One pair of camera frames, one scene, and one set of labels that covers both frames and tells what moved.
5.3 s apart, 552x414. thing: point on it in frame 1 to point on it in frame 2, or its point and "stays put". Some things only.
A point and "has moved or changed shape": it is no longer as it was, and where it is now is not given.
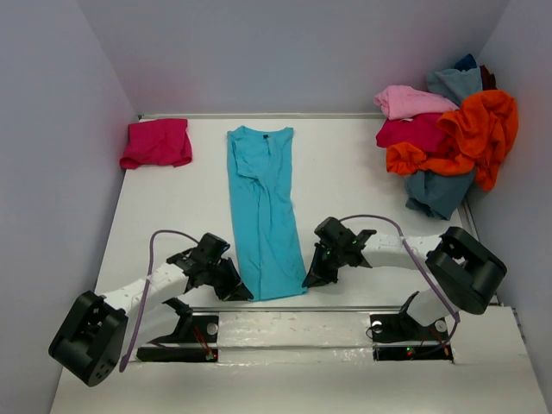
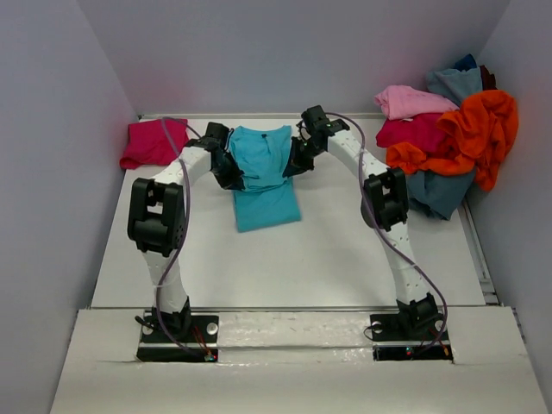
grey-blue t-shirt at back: x=454 y=84 stays put
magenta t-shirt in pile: x=422 y=131 stays put
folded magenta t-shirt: x=157 y=142 stays put
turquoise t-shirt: x=269 y=248 has moved or changed shape
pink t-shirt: x=401 y=102 stays put
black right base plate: x=398 y=328 stays put
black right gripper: x=318 y=275 to x=296 y=163
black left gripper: x=233 y=290 to x=234 y=180
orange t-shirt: x=475 y=136 stays put
